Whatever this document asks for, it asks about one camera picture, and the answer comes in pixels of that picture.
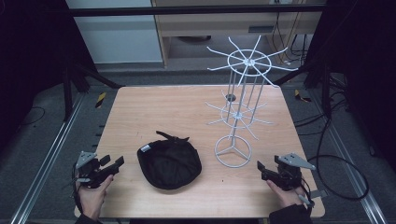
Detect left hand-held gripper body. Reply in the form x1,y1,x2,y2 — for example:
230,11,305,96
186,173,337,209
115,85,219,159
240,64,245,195
75,150,114,189

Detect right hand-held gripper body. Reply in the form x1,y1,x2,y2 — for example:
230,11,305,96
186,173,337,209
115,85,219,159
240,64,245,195
273,151,317,191

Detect person's right hand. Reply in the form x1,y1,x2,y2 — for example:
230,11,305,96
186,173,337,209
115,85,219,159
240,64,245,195
265,179,308,208

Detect person's left hand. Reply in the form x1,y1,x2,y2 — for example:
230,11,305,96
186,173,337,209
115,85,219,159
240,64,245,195
76,174,115,220

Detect black cap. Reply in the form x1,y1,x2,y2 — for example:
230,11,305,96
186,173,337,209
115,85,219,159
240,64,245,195
136,130,203,191

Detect yellow black tape marker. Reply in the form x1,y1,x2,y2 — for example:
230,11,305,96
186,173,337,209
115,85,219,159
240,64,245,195
293,89,313,104
94,91,107,109

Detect black metal stand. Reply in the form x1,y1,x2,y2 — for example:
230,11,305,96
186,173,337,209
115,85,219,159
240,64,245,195
273,60,333,119
61,60,125,123

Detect white cabinet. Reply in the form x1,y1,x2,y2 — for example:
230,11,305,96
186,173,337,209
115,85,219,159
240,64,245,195
64,0,164,65

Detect black curtain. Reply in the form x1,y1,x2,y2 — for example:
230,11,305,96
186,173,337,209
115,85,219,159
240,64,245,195
0,0,97,153
303,0,396,174

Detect wooden desk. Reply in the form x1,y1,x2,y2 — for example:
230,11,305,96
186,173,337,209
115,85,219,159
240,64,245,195
150,0,327,68

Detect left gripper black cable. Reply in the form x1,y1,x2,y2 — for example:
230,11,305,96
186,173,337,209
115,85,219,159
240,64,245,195
62,161,84,216

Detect right gripper cable with plug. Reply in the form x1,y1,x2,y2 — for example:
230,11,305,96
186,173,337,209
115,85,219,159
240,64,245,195
297,178,329,216

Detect aluminium floor rail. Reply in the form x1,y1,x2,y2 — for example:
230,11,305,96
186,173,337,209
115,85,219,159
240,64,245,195
8,92,86,224
310,89,389,224

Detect white wire display rack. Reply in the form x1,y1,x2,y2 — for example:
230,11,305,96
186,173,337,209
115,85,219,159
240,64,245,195
205,35,300,169

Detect black looped floor cable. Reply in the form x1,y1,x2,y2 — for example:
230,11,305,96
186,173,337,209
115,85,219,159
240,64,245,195
315,116,371,202

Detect thin black floor cable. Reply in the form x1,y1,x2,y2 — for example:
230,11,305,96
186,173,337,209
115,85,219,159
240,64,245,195
19,105,47,127

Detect hanging black cables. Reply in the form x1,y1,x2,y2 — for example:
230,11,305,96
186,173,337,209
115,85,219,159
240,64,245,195
271,11,310,65

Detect black horizontal frame bar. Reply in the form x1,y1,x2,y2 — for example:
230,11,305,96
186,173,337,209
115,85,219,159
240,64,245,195
65,4,327,18

